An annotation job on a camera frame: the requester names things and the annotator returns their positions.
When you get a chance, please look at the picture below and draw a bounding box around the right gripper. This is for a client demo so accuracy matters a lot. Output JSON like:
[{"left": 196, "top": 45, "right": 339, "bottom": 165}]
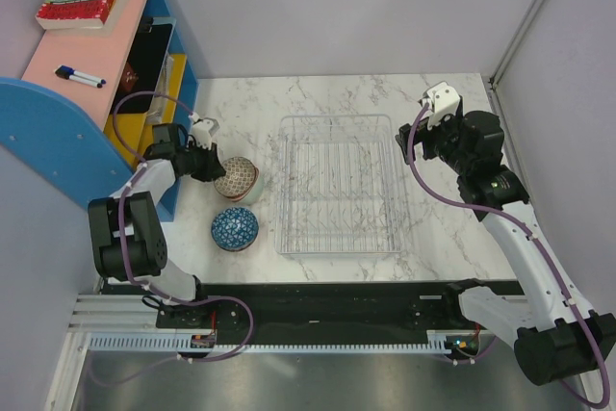
[{"left": 395, "top": 109, "right": 473, "bottom": 175}]

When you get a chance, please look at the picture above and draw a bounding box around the brown patterned bowl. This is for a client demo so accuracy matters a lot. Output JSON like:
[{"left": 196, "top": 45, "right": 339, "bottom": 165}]
[{"left": 214, "top": 157, "right": 257, "bottom": 198}]

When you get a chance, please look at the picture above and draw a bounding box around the blue triangle pattern bowl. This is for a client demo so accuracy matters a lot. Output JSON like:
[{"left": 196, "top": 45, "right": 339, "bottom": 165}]
[{"left": 211, "top": 207, "right": 259, "bottom": 252}]

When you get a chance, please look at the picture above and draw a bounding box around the orange floral bowl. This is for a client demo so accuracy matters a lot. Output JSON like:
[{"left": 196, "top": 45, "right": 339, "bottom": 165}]
[{"left": 214, "top": 167, "right": 255, "bottom": 199}]

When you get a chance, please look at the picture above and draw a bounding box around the pale green bowl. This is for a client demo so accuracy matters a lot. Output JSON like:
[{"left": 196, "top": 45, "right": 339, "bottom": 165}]
[{"left": 228, "top": 167, "right": 265, "bottom": 205}]

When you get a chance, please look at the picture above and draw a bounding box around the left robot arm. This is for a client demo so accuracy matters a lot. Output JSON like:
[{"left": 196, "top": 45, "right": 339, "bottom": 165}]
[{"left": 88, "top": 118, "right": 225, "bottom": 327}]

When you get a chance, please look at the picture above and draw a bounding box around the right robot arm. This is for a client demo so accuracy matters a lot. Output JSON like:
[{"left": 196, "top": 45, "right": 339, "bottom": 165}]
[{"left": 395, "top": 111, "right": 615, "bottom": 387}]

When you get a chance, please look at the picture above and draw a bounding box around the yellow folder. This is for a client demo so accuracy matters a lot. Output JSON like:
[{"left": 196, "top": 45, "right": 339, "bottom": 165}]
[{"left": 103, "top": 54, "right": 187, "bottom": 167}]

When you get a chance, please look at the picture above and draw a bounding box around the blue pink shelf unit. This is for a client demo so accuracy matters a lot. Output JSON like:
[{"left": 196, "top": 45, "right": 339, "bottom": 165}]
[{"left": 1, "top": 0, "right": 174, "bottom": 208}]

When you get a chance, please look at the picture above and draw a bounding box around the blue capped marker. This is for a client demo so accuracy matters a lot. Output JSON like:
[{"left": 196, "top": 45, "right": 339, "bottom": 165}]
[{"left": 68, "top": 71, "right": 106, "bottom": 89}]

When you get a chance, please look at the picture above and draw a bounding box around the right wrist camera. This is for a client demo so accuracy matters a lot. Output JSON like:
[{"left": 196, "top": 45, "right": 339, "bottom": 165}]
[{"left": 419, "top": 81, "right": 462, "bottom": 130}]

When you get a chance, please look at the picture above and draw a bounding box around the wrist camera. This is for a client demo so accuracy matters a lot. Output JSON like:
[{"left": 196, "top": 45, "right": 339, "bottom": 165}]
[
  {"left": 419, "top": 81, "right": 462, "bottom": 130},
  {"left": 190, "top": 113, "right": 219, "bottom": 149}
]

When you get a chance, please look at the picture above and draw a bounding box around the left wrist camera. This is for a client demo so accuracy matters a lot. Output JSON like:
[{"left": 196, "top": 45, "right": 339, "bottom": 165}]
[{"left": 190, "top": 113, "right": 219, "bottom": 149}]

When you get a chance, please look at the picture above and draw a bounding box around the white wire dish rack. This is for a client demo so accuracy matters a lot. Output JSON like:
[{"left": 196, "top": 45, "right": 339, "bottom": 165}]
[{"left": 274, "top": 114, "right": 403, "bottom": 258}]

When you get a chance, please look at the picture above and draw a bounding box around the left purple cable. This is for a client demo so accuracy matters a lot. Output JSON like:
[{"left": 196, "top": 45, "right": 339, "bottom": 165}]
[{"left": 86, "top": 91, "right": 256, "bottom": 387}]

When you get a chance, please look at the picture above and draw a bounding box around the purple cable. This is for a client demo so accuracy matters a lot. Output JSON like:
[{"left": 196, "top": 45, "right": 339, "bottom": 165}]
[
  {"left": 403, "top": 107, "right": 608, "bottom": 407},
  {"left": 86, "top": 91, "right": 256, "bottom": 387}
]

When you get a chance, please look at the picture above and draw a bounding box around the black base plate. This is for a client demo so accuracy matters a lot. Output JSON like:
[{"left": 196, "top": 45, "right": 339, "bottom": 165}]
[{"left": 98, "top": 279, "right": 526, "bottom": 349}]

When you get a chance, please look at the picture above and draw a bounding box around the white cable duct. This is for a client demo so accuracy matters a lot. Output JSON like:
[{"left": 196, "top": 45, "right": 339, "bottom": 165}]
[{"left": 88, "top": 330, "right": 475, "bottom": 355}]

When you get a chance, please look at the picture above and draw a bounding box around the aluminium frame rail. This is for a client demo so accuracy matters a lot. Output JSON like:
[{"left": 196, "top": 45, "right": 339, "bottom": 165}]
[{"left": 488, "top": 0, "right": 549, "bottom": 90}]

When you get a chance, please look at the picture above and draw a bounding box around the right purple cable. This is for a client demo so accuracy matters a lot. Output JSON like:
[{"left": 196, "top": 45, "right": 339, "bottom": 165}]
[{"left": 403, "top": 107, "right": 608, "bottom": 407}]

